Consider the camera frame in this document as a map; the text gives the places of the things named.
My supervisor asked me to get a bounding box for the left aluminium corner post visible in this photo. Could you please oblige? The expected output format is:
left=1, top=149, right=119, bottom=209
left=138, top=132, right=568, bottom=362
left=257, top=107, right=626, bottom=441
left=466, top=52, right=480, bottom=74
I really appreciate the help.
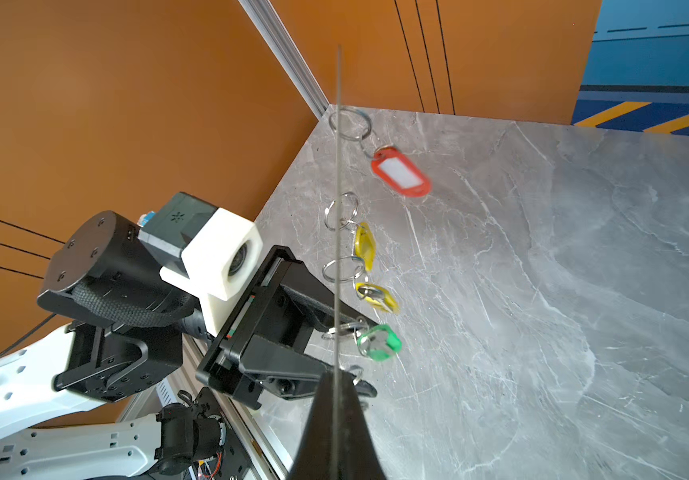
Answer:
left=238, top=0, right=330, bottom=119

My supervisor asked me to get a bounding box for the red key tag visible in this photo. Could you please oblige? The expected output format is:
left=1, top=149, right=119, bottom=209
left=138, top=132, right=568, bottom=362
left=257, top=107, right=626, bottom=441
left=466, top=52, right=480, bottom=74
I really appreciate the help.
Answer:
left=371, top=146, right=432, bottom=198

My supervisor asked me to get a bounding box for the yellow key tag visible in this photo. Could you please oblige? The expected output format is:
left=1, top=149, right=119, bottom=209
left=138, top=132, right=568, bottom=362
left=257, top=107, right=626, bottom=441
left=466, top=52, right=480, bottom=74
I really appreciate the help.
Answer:
left=354, top=222, right=377, bottom=272
left=355, top=282, right=400, bottom=314

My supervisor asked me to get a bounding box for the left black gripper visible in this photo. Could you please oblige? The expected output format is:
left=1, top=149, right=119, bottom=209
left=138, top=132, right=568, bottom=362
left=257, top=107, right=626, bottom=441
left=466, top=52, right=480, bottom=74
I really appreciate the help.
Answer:
left=196, top=245, right=378, bottom=410

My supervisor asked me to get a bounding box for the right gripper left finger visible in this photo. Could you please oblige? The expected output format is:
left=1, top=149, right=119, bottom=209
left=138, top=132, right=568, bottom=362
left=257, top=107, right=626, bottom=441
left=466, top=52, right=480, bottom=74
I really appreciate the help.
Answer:
left=288, top=371, right=338, bottom=480

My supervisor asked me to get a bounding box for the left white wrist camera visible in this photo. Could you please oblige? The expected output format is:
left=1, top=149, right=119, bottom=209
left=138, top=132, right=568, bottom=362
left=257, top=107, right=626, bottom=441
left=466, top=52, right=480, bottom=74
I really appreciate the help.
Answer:
left=138, top=192, right=264, bottom=337

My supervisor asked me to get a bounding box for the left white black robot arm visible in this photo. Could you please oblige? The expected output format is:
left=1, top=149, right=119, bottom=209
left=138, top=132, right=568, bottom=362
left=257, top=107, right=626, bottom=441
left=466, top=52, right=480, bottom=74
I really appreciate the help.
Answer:
left=0, top=205, right=385, bottom=479

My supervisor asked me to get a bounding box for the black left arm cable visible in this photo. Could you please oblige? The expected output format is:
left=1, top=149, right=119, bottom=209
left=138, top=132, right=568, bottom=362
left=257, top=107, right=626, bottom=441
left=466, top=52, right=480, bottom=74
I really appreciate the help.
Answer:
left=0, top=311, right=58, bottom=382

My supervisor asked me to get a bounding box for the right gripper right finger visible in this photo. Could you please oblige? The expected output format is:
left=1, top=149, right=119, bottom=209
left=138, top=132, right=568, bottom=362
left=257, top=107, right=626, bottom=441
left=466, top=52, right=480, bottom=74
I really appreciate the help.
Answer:
left=338, top=371, right=386, bottom=479

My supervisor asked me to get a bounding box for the green key tag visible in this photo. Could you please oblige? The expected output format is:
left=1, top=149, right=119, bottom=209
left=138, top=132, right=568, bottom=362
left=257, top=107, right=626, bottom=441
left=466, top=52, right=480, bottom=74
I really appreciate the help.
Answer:
left=357, top=324, right=403, bottom=362

